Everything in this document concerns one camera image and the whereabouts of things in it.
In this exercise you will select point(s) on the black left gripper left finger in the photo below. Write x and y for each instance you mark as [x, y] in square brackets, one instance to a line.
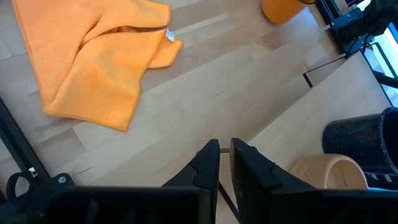
[199, 186]

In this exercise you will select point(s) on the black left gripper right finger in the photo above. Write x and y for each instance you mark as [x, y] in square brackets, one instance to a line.
[258, 186]

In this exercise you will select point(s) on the black speckled enamel mug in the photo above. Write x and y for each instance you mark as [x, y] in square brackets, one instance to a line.
[357, 140]

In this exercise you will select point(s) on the orange enamel mug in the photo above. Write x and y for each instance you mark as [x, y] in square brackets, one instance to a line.
[281, 11]

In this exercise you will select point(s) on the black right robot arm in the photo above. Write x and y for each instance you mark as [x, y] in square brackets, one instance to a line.
[363, 25]

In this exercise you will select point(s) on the wooden shelf with black legs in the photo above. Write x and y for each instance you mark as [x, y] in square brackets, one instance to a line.
[335, 105]

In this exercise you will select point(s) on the orange microfibre cloth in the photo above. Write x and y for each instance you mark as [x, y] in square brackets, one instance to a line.
[93, 62]

